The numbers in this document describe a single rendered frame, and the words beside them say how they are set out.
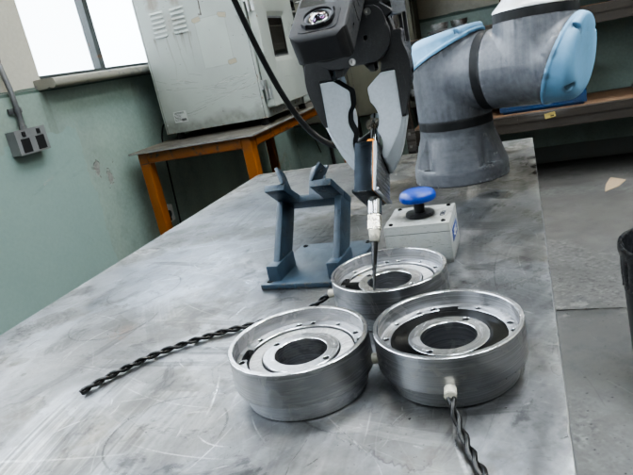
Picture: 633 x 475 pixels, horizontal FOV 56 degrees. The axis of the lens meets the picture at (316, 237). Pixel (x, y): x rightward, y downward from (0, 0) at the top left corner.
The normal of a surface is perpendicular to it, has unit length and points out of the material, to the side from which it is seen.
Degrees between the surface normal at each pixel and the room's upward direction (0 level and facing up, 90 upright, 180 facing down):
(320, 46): 122
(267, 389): 90
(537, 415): 0
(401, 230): 90
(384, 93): 90
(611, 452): 0
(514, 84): 110
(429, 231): 90
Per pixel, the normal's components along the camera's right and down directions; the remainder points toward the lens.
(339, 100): -0.34, 0.34
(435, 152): -0.75, 0.04
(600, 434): -0.19, -0.94
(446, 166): -0.49, 0.05
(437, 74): -0.60, 0.32
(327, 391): 0.33, 0.21
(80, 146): 0.93, -0.08
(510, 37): -0.83, 0.23
